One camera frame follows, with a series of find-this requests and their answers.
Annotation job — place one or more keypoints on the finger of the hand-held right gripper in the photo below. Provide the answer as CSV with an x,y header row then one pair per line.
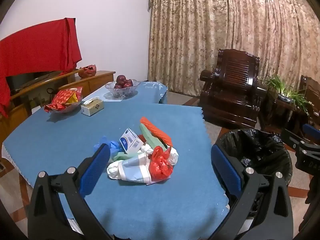
x,y
290,138
311,131

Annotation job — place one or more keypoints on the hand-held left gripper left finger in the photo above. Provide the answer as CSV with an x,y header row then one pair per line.
x,y
96,167

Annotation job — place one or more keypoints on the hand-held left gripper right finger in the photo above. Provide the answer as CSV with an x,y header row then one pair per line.
x,y
226,170

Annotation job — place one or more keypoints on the blue plastic bag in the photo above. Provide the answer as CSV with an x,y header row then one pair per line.
x,y
115,146

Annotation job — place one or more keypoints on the trash bin with black bag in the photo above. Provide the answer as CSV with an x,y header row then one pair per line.
x,y
262,150

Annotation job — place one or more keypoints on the white plastic bags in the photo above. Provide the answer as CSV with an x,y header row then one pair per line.
x,y
136,170

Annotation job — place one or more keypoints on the small white cardboard box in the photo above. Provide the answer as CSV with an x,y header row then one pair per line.
x,y
130,141

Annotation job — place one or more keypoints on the green rubber glove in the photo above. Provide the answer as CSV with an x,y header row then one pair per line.
x,y
150,137

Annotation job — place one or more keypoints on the red plastic bag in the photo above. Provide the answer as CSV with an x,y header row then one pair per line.
x,y
160,166

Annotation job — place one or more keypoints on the orange mesh net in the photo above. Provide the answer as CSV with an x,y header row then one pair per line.
x,y
156,130

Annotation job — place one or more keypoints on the dark wooden side table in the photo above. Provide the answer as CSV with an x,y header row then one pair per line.
x,y
275,115

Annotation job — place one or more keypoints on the dark wooden armchair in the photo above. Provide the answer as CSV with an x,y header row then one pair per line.
x,y
311,92
232,85

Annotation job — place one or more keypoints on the blue white plant pot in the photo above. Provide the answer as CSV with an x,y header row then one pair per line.
x,y
285,97

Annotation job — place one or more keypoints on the green potted plant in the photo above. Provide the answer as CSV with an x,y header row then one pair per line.
x,y
280,83

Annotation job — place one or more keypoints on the tissue box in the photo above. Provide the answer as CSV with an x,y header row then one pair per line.
x,y
92,107

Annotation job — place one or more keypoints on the glass snack bowl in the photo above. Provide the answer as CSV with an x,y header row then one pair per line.
x,y
71,107

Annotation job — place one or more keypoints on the yellow snack packet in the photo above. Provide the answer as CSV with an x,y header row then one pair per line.
x,y
73,98

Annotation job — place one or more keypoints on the red snack packet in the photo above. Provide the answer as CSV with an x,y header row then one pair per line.
x,y
58,100

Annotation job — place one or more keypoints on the glass fruit bowl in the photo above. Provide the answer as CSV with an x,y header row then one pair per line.
x,y
122,92

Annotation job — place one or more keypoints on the dark red apple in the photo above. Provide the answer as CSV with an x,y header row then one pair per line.
x,y
118,86
128,83
121,79

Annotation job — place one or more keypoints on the wooden cabinet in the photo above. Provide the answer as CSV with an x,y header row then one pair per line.
x,y
97,81

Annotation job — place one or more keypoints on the red patterned bag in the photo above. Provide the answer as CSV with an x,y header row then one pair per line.
x,y
87,71

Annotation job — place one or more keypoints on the black television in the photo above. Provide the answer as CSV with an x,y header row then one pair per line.
x,y
27,80

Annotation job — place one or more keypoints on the beige patterned curtain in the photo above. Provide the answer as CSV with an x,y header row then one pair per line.
x,y
225,25

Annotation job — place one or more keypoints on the red cloth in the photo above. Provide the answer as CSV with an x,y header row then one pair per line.
x,y
37,47

